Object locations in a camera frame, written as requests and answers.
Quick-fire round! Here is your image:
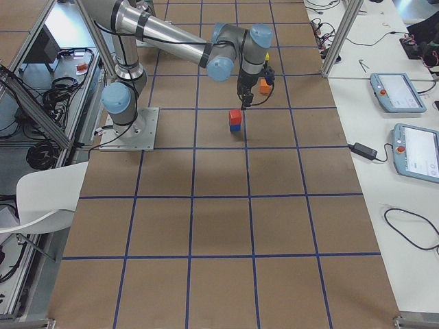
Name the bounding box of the orange snack packet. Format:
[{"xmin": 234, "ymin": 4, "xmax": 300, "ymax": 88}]
[{"xmin": 76, "ymin": 62, "xmax": 88, "ymax": 75}]

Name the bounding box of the allen key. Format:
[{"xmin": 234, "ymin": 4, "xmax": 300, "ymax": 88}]
[{"xmin": 358, "ymin": 59, "xmax": 368, "ymax": 73}]

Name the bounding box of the aluminium frame post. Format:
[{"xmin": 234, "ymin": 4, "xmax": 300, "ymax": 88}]
[{"xmin": 322, "ymin": 0, "xmax": 364, "ymax": 77}]

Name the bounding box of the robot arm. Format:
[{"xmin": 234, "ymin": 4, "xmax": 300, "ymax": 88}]
[{"xmin": 83, "ymin": 1, "xmax": 274, "ymax": 110}]

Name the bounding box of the near teach pendant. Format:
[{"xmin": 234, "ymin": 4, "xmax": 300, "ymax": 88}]
[{"xmin": 392, "ymin": 123, "xmax": 438, "ymax": 183}]

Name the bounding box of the orange block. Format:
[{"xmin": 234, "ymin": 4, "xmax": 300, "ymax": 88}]
[{"xmin": 259, "ymin": 78, "xmax": 272, "ymax": 95}]

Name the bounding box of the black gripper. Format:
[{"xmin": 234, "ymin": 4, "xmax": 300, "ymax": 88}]
[{"xmin": 237, "ymin": 71, "xmax": 261, "ymax": 110}]

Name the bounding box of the blue block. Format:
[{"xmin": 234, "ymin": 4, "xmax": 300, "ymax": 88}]
[{"xmin": 229, "ymin": 124, "xmax": 241, "ymax": 132}]

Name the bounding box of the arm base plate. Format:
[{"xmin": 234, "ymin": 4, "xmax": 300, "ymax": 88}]
[{"xmin": 99, "ymin": 108, "xmax": 159, "ymax": 151}]

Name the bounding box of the far teach pendant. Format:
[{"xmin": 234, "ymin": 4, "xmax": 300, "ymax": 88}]
[{"xmin": 370, "ymin": 73, "xmax": 427, "ymax": 113}]

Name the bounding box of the black cable loop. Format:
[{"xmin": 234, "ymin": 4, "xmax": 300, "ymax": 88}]
[{"xmin": 383, "ymin": 207, "xmax": 439, "ymax": 251}]

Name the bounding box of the black power adapter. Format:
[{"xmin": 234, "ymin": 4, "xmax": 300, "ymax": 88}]
[{"xmin": 348, "ymin": 143, "xmax": 377, "ymax": 160}]

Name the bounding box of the red block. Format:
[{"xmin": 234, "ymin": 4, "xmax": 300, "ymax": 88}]
[{"xmin": 228, "ymin": 109, "xmax": 242, "ymax": 125}]

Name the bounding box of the teach pendant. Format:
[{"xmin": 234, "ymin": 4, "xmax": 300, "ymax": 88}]
[
  {"xmin": 370, "ymin": 73, "xmax": 427, "ymax": 113},
  {"xmin": 392, "ymin": 123, "xmax": 438, "ymax": 183}
]

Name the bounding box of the white chair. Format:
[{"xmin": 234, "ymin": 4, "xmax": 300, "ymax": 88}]
[{"xmin": 1, "ymin": 162, "xmax": 88, "ymax": 234}]

